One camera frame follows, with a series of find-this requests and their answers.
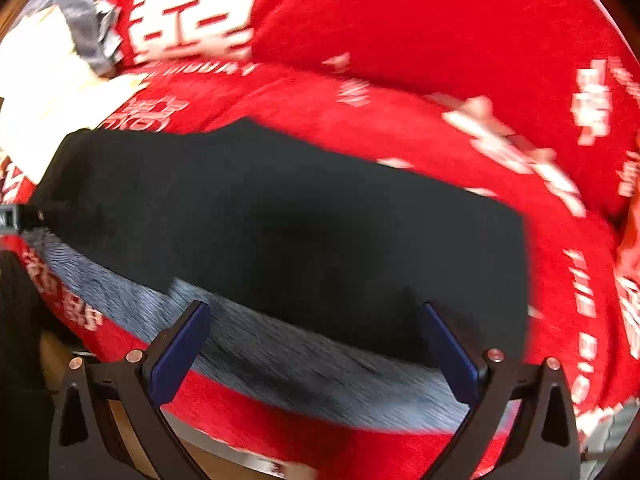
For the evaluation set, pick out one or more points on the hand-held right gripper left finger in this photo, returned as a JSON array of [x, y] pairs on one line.
[[181, 350]]

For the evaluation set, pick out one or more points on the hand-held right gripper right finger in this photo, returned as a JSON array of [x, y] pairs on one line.
[[450, 355]]

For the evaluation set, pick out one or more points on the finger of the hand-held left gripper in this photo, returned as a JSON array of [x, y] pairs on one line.
[[15, 217]]

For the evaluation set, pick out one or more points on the black pants grey patterned band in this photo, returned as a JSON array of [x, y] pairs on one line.
[[300, 240]]

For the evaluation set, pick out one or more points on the white cloth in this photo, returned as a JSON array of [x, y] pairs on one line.
[[45, 100]]

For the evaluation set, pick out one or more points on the grey cloth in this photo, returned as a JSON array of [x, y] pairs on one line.
[[85, 15]]

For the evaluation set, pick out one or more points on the red printed blanket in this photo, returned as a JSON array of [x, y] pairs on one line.
[[400, 35]]

